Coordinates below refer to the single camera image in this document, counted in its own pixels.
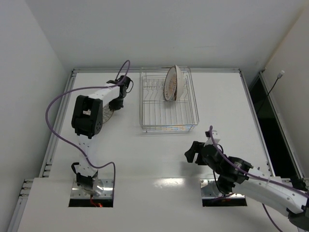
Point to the metal base plate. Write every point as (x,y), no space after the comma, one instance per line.
(207,190)
(106,188)

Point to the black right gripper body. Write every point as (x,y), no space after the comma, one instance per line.
(197,152)

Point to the black wall cable white plug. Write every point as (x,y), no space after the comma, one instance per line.
(279,76)

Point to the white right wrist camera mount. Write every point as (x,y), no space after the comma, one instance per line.
(213,137)

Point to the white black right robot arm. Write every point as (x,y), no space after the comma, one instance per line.
(238,176)

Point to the chrome wire dish rack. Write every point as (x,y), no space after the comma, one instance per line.
(158,115)

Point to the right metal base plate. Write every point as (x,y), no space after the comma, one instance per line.
(207,190)

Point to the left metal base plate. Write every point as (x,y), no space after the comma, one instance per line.
(106,188)

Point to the floral plate orange rim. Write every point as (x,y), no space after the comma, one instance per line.
(107,113)
(179,83)

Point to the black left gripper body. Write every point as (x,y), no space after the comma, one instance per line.
(116,104)

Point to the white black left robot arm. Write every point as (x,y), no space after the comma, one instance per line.
(89,114)

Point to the sunburst plate dark rim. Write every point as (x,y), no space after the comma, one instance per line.
(170,84)

